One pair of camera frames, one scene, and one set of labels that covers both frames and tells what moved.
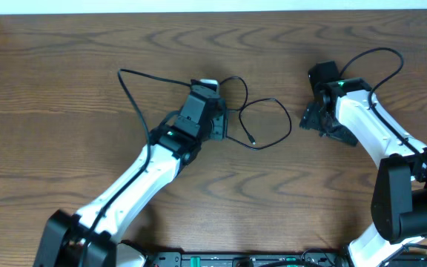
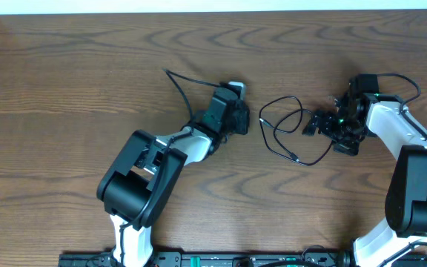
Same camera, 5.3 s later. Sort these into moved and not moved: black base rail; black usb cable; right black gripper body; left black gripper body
Moved: right black gripper body; left black gripper body; black usb cable
Not moved: black base rail
